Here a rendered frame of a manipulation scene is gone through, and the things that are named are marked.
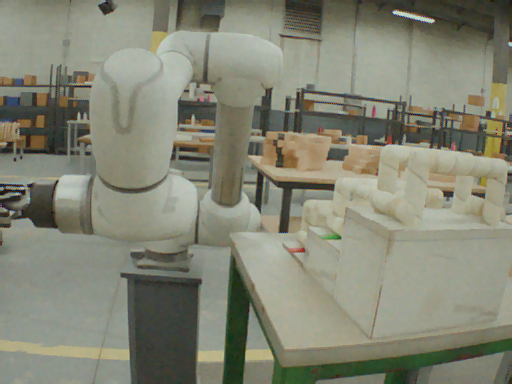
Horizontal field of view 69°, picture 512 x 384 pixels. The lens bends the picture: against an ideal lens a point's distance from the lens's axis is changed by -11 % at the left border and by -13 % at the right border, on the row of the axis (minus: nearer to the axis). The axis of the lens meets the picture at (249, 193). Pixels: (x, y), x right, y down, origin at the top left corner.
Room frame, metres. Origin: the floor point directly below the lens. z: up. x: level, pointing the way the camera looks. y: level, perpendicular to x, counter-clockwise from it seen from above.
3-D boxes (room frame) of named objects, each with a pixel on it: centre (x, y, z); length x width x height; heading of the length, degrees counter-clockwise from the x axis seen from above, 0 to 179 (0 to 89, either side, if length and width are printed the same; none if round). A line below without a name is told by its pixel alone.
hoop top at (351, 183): (0.83, -0.26, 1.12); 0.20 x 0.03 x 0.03; 104
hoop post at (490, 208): (0.62, -0.40, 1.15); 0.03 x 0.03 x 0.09
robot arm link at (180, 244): (1.42, 0.27, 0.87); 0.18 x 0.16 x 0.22; 95
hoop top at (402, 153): (0.68, -0.30, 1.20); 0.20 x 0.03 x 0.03; 104
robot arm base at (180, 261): (1.42, 0.30, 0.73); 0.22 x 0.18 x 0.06; 93
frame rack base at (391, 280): (0.64, -0.31, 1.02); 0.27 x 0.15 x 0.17; 105
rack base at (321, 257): (0.79, -0.27, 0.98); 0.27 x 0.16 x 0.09; 105
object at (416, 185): (0.58, -0.24, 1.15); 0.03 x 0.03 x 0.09
